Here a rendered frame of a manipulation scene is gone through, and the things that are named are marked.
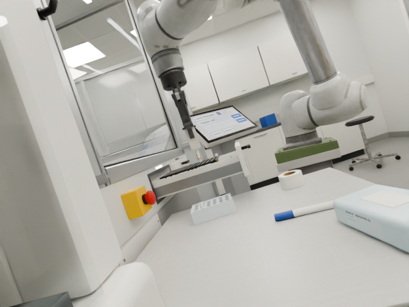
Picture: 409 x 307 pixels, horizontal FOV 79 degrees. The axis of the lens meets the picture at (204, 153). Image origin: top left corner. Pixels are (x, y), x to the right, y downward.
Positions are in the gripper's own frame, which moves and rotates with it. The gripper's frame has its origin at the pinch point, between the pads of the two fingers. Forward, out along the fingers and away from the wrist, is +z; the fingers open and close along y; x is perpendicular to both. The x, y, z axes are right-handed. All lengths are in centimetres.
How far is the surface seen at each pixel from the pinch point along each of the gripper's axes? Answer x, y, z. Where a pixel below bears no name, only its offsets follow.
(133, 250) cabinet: 22.5, -13.7, 22.5
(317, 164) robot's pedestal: -50, 42, 29
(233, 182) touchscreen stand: -12, 108, 37
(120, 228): 22.8, -16.2, 15.7
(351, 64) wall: -294, 386, -51
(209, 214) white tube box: 2.0, -7.0, 21.6
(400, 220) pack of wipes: -24, -45, 19
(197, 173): 3.0, 10.7, 11.7
